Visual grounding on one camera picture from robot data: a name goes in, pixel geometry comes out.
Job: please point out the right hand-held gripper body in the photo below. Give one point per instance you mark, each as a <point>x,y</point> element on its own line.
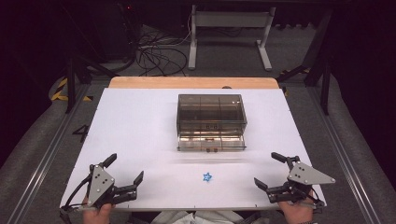
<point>306,176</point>

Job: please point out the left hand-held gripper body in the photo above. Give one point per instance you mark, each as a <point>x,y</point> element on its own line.
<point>99,184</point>

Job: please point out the small blue star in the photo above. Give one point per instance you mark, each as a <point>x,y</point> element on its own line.
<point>207,177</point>

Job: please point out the clear smoky plastic drawer box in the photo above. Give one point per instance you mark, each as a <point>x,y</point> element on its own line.
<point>211,118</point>

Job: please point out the person's left hand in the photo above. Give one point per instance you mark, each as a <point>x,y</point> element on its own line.
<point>99,214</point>

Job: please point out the person's right hand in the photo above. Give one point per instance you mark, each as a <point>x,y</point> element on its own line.
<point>295,213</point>

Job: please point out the white table cover sheet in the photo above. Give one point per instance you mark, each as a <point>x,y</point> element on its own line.
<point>140,133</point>

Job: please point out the person's light clothing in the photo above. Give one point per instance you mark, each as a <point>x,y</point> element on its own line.
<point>193,217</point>

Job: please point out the yellow black hazard tape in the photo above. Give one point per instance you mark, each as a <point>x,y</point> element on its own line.
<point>60,90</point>

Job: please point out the black metal stand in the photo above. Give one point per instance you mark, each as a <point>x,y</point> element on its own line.
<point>323,71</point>
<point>72,81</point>

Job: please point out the grey metal stand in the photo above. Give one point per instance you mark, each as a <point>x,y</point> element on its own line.
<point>229,19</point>

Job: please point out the aluminium floor rail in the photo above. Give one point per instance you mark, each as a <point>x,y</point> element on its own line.
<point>342,155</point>
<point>40,168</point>

